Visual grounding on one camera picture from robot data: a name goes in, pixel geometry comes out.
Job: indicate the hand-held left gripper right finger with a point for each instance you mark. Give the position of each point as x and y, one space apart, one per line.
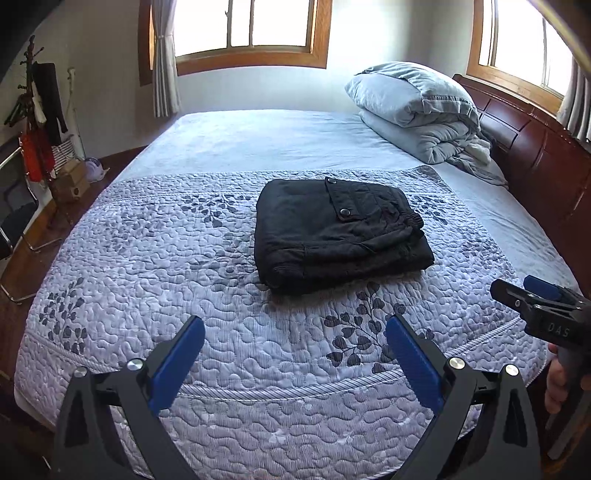
411 364

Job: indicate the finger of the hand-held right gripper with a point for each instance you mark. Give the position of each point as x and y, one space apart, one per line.
542 287
512 295

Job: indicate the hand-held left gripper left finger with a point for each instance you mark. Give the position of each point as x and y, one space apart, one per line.
178 364

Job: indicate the black pants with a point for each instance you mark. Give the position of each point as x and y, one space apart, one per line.
323 230

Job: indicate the person's right hand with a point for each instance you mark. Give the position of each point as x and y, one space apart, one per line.
554 383

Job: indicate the quilted floral bedspread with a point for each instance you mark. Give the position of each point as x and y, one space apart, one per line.
184 258

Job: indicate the dark wooden headboard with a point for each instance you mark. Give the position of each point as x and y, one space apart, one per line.
531 152

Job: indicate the grey curtain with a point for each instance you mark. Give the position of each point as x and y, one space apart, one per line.
577 106
166 69

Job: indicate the folded grey duvet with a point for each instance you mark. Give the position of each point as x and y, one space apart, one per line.
415 136

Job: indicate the cardboard box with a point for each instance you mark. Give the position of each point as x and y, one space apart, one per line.
71 182

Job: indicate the purple white bag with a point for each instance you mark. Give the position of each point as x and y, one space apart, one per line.
94 168

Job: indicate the grey pillow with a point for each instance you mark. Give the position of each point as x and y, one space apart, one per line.
392 87

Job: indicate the light blue bed sheet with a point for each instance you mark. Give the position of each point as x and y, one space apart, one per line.
277 138

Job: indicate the red hanging garment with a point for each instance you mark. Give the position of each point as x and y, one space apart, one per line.
32 157

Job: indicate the black hanging garment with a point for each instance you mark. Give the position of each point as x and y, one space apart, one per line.
48 101

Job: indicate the wooden coat rack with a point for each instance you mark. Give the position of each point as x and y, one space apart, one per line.
31 53

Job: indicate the metal frame chair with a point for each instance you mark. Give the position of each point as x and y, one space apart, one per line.
14 217

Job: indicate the wide wooden frame window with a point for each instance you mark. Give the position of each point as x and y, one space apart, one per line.
254 57

